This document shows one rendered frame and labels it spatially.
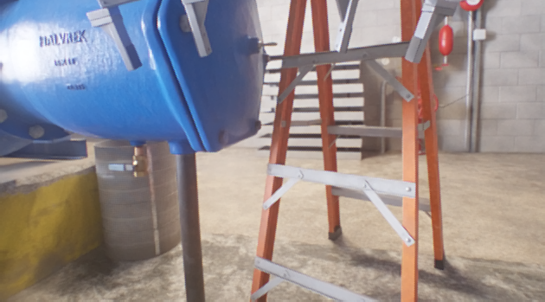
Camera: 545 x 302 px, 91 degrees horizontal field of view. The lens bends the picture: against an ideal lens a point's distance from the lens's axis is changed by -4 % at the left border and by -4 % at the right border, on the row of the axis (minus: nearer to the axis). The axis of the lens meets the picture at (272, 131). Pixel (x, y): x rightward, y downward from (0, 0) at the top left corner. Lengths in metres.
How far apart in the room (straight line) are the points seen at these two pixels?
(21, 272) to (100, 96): 0.93
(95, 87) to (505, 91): 4.20
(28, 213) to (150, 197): 0.45
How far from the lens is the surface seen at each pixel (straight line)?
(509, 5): 4.48
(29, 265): 1.51
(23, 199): 1.43
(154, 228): 1.43
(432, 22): 0.53
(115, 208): 1.42
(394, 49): 0.76
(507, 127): 4.39
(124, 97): 0.70
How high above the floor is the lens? 0.70
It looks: 6 degrees down
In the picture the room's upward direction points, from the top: 2 degrees counter-clockwise
